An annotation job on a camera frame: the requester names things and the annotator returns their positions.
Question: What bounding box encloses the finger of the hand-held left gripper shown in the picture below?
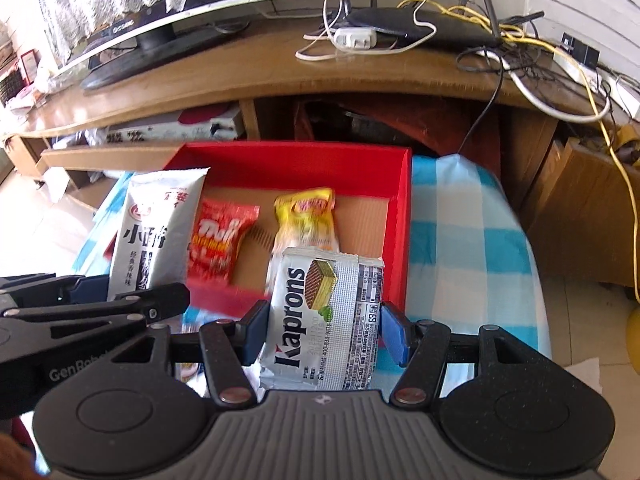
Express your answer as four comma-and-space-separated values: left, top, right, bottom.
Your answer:
0, 272, 110, 309
0, 282, 192, 339

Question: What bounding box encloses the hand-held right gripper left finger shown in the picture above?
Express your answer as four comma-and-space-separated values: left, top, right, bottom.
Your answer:
111, 300, 271, 407

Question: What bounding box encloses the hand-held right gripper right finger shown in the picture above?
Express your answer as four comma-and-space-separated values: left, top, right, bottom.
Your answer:
381, 302, 552, 407

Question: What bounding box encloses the white wafer packet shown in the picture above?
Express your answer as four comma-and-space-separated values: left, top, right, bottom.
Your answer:
257, 246, 386, 392

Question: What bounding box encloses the red cardboard box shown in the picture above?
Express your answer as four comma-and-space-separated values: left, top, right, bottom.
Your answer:
102, 142, 414, 319

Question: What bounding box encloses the tall white snack packet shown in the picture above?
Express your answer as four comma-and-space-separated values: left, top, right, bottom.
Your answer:
109, 167, 210, 304

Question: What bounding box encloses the red snack packet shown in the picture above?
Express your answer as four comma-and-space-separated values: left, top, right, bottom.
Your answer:
186, 199, 261, 286

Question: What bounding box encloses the blue checked cloth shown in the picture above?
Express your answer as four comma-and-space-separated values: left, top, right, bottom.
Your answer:
70, 153, 554, 397

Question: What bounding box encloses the yellow snack packet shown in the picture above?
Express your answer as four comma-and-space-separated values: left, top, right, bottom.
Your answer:
270, 187, 341, 262

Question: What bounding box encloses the white and red flat box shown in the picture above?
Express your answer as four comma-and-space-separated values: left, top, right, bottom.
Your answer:
104, 102, 244, 145

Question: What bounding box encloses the red framed certificate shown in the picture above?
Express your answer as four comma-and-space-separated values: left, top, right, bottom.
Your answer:
0, 49, 40, 107

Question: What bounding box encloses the wooden side cabinet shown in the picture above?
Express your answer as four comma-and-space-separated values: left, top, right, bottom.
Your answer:
519, 135, 640, 288

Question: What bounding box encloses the wooden media stand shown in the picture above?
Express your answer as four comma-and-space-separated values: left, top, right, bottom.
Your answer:
0, 7, 640, 186

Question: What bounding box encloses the black flat monitor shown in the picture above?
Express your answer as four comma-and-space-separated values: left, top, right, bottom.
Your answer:
30, 0, 282, 94

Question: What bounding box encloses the white power adapter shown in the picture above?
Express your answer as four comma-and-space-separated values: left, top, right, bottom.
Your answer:
332, 27, 379, 52

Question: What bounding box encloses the black router with antennas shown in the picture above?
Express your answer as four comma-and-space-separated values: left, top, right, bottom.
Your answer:
334, 0, 547, 50

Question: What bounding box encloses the white power strip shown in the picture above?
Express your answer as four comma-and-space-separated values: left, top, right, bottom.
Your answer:
552, 50, 640, 122

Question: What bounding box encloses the black plug adapter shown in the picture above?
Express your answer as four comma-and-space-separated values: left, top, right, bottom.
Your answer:
560, 32, 601, 69

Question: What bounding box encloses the black cable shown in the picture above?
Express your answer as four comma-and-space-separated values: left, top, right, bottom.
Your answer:
456, 44, 507, 157

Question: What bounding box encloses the thick white cable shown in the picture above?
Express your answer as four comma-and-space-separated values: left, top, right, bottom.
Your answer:
475, 49, 614, 124

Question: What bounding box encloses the thin white cable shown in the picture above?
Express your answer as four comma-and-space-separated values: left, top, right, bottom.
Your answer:
295, 0, 437, 64

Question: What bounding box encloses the yellow cable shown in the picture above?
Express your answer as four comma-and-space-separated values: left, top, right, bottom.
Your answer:
397, 0, 640, 307

